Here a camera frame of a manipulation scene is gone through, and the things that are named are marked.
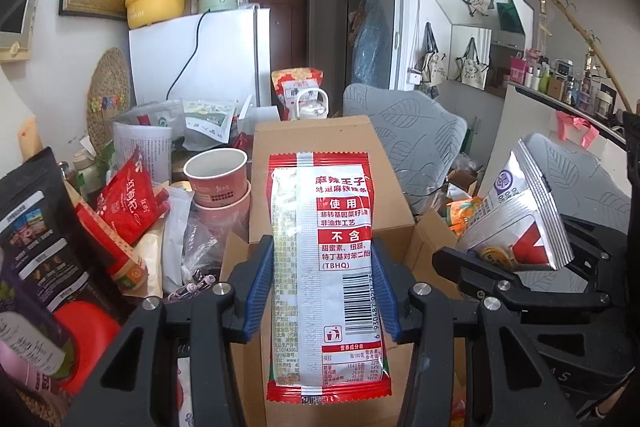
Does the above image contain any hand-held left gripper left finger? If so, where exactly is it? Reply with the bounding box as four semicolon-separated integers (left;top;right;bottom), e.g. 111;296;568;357
62;234;275;427

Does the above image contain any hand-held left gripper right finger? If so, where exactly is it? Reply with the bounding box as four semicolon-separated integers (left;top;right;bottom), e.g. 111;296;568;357
372;238;573;427

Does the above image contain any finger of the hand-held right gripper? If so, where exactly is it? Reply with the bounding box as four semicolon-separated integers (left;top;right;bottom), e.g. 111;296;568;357
563;215;629;293
432;245;614;314

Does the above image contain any red white snack packet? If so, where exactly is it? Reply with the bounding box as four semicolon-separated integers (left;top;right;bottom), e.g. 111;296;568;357
266;151;392;405

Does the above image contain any silver purple snack packet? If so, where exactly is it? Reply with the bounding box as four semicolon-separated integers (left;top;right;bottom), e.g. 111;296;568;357
457;138;573;270

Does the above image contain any cardboard box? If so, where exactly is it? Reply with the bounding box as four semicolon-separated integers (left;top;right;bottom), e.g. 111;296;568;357
219;115;473;427

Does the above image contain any orange plastic bag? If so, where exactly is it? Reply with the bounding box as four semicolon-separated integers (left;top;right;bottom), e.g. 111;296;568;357
445;197;485;240

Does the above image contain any grey leaf pattern chair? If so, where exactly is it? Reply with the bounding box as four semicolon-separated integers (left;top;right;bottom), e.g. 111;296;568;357
342;83;468;208
517;132;632;295

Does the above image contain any pink paper cup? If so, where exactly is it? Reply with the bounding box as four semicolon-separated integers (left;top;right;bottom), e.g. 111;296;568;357
183;148;249;210
192;181;252;238

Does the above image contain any clear plastic bag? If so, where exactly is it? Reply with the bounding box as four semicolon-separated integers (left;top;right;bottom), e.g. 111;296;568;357
162;187;226;293

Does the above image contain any small cardboard carton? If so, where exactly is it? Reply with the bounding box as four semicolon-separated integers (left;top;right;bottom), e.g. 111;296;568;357
446;168;478;198

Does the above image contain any pink ribbon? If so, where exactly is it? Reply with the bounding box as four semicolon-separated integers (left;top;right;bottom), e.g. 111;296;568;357
556;111;601;148

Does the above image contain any red patterned box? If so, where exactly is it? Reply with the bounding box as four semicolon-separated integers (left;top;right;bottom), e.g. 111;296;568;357
75;202;151;293

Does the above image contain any row of cosmetic bottles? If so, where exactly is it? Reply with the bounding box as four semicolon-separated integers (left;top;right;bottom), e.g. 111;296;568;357
507;49;631;118

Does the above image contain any green white pouch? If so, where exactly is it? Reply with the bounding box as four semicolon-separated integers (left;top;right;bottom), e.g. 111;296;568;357
182;99;238;145

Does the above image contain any white printed paper bag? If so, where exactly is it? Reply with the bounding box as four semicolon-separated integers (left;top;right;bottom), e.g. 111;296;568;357
112;121;173;185

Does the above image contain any clear green label bag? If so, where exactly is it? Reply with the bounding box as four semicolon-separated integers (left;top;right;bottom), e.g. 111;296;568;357
117;99;186;128

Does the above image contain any red yellow snack bag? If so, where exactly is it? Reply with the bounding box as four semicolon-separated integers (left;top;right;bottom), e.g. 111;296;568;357
271;67;325;120

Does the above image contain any bamboo pole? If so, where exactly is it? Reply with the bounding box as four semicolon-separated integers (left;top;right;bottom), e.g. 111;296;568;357
512;0;633;112

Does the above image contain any black pouch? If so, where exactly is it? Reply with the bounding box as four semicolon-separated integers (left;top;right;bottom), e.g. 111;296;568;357
0;147;126;323

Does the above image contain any canvas tote bag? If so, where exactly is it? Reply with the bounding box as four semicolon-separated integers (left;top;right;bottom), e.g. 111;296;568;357
420;23;448;85

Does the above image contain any white fridge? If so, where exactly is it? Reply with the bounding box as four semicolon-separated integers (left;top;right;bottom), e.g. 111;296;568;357
128;7;273;108

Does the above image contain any purple pouch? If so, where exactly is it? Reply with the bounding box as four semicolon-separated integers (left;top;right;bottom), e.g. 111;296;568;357
0;267;76;383

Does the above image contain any blue plastic cover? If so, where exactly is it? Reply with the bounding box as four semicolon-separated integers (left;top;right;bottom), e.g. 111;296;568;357
351;0;391;85

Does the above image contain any woven round mat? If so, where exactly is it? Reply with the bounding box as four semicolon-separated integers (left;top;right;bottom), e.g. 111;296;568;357
86;48;132;152

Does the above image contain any brown door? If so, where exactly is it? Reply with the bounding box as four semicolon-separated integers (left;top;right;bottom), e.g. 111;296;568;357
249;0;309;70

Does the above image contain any white jar with handle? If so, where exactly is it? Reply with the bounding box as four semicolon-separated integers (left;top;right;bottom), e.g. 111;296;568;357
291;88;331;120

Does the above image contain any green wall hanging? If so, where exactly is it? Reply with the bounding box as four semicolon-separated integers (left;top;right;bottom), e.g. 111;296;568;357
495;2;526;35

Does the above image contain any colourful flower string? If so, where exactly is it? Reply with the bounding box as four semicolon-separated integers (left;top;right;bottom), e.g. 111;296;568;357
89;94;126;112

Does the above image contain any black power cable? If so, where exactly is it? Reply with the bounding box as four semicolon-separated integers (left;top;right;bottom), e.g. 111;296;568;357
166;9;216;100

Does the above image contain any wall intercom panel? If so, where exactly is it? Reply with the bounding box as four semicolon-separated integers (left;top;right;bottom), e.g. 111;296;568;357
0;0;40;62

